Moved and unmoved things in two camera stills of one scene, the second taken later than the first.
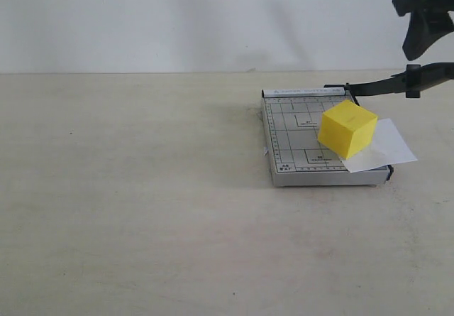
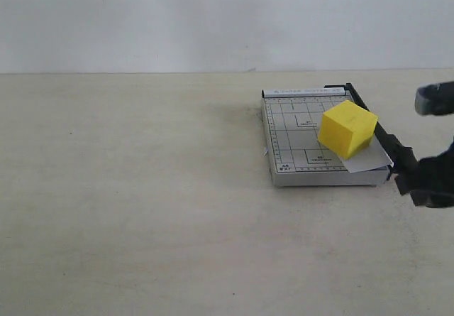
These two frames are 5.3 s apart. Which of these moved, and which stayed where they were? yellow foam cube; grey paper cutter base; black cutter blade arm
Moved: black cutter blade arm
Stayed: yellow foam cube; grey paper cutter base
